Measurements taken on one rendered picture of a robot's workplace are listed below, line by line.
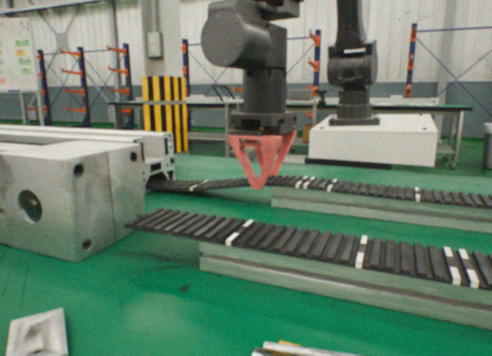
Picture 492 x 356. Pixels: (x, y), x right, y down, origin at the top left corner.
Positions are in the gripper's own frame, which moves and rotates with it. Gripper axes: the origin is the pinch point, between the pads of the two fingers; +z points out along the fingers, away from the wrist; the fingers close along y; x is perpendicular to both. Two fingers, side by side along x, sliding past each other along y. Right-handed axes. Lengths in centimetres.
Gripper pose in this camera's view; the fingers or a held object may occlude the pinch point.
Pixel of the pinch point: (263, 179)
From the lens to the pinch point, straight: 49.1
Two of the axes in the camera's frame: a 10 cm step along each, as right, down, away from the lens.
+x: 9.3, 0.8, -3.6
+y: -3.6, 2.1, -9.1
